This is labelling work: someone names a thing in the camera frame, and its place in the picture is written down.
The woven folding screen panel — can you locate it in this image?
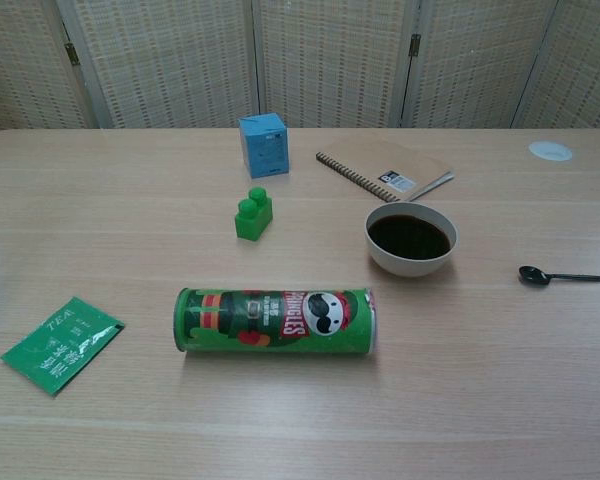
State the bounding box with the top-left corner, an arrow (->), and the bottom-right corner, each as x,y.
252,0 -> 424,129
399,0 -> 561,129
57,0 -> 261,130
0,0 -> 99,137
512,0 -> 600,130

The green tea packet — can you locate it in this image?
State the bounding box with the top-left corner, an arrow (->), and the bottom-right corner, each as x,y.
0,295 -> 127,398

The brown spiral notebook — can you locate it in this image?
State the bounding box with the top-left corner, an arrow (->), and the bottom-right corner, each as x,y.
315,138 -> 456,204

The white bowl of dark liquid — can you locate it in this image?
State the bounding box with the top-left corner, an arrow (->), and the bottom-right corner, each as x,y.
364,200 -> 459,279

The black plastic spoon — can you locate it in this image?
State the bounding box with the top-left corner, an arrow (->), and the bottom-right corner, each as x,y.
518,265 -> 600,288

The blue cardboard box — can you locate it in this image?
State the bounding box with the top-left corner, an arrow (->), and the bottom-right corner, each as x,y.
237,112 -> 291,180

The green Pringles can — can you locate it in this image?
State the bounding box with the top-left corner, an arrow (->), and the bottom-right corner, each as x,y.
172,286 -> 380,357

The green toy building block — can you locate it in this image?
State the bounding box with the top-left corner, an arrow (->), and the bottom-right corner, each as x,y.
233,186 -> 275,243

